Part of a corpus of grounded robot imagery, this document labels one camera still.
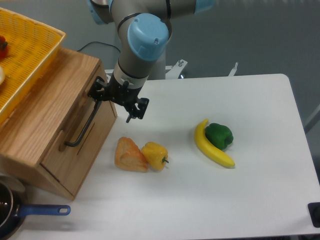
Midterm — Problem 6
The wooden drawer cabinet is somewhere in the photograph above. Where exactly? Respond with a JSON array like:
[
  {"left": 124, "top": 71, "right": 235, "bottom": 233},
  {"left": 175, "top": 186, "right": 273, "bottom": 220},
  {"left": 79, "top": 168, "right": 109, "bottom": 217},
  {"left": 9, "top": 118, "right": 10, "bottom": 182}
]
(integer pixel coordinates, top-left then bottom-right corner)
[{"left": 0, "top": 48, "right": 117, "bottom": 200}]

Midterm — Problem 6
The yellow plastic basket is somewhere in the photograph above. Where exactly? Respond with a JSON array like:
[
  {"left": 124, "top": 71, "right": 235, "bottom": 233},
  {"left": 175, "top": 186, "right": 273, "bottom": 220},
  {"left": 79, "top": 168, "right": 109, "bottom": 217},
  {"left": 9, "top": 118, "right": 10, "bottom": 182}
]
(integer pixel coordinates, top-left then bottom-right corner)
[{"left": 0, "top": 8, "right": 66, "bottom": 123}]

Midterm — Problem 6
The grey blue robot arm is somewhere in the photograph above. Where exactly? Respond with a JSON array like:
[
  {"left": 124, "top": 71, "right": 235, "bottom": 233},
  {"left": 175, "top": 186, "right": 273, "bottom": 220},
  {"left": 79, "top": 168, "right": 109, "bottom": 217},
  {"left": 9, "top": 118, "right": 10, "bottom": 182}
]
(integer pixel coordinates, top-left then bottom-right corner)
[{"left": 87, "top": 0, "right": 215, "bottom": 122}]

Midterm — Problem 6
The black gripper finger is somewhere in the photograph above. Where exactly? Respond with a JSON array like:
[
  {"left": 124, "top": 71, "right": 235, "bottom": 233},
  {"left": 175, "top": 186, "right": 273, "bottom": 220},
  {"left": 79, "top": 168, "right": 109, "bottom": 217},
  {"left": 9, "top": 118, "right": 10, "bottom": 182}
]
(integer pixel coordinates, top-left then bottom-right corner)
[
  {"left": 125, "top": 97, "right": 150, "bottom": 123},
  {"left": 87, "top": 76, "right": 108, "bottom": 102}
]

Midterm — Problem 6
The green toy bell pepper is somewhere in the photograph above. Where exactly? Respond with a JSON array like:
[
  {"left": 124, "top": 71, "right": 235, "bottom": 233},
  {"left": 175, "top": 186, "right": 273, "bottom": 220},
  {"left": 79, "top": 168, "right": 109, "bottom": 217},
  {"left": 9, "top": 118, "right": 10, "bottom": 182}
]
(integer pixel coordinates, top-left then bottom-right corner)
[{"left": 204, "top": 123, "right": 234, "bottom": 150}]

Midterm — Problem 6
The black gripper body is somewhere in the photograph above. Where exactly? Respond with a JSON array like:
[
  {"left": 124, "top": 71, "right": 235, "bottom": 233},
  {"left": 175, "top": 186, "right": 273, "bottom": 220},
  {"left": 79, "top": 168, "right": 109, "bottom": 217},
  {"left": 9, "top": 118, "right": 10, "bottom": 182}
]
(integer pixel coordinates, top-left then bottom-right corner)
[{"left": 106, "top": 76, "right": 142, "bottom": 110}]

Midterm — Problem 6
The black cable on floor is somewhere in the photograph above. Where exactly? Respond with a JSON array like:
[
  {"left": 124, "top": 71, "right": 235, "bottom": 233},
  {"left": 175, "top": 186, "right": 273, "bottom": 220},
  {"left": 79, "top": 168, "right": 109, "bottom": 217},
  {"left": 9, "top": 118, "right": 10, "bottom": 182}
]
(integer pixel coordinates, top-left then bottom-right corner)
[{"left": 76, "top": 41, "right": 122, "bottom": 53}]

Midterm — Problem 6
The white round object in basket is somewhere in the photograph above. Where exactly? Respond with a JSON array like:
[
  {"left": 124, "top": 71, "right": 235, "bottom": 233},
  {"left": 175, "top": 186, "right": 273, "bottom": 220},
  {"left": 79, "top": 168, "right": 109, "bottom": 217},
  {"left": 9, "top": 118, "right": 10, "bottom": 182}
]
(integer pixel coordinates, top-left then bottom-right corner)
[{"left": 0, "top": 66, "right": 6, "bottom": 84}]

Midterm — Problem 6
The wooden top drawer black handle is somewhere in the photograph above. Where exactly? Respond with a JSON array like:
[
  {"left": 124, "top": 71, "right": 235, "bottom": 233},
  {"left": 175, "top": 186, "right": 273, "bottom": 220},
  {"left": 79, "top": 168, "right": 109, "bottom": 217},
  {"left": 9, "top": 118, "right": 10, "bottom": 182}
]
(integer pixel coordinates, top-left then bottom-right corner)
[{"left": 39, "top": 64, "right": 119, "bottom": 197}]

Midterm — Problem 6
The black device at table edge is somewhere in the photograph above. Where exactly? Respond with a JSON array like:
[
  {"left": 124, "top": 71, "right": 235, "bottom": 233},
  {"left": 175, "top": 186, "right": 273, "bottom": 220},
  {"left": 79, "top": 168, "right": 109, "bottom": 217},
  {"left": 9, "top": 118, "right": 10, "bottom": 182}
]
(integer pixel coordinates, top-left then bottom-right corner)
[{"left": 307, "top": 202, "right": 320, "bottom": 228}]

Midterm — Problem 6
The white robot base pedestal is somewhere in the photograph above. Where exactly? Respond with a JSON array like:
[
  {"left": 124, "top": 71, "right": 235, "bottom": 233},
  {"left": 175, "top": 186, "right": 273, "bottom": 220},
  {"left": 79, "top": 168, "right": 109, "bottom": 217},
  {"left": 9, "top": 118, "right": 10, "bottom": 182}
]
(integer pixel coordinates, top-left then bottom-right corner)
[{"left": 148, "top": 50, "right": 166, "bottom": 80}]

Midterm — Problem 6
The blue handled frying pan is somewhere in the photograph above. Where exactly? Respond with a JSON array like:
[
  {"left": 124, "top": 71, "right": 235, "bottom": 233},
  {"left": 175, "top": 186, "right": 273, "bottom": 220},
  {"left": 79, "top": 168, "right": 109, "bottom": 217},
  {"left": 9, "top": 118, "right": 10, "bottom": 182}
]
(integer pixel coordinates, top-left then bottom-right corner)
[{"left": 0, "top": 175, "right": 71, "bottom": 240}]

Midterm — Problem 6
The toy croissant bread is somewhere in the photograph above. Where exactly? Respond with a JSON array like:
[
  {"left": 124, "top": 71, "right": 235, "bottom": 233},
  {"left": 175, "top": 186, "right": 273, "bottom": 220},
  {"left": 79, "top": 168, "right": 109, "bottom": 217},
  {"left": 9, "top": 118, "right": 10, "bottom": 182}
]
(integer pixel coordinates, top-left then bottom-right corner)
[{"left": 114, "top": 137, "right": 149, "bottom": 173}]

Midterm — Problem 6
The red toy pepper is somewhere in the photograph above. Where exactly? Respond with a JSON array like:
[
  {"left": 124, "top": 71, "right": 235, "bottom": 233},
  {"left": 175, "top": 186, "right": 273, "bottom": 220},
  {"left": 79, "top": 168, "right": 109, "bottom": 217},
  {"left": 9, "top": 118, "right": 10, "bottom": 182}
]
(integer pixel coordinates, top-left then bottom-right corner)
[{"left": 0, "top": 35, "right": 9, "bottom": 59}]

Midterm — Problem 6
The yellow toy banana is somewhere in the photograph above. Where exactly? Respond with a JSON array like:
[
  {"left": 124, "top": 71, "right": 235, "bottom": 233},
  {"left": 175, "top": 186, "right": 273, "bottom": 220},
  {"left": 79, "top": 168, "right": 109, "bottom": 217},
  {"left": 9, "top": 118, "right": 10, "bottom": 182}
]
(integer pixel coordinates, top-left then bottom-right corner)
[{"left": 194, "top": 118, "right": 236, "bottom": 169}]

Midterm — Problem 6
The yellow toy bell pepper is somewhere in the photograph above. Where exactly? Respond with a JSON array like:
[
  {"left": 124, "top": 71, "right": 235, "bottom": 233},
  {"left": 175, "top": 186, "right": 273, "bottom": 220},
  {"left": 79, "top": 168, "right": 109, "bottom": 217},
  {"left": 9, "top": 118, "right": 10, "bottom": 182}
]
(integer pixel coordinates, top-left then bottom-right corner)
[{"left": 141, "top": 142, "right": 169, "bottom": 171}]

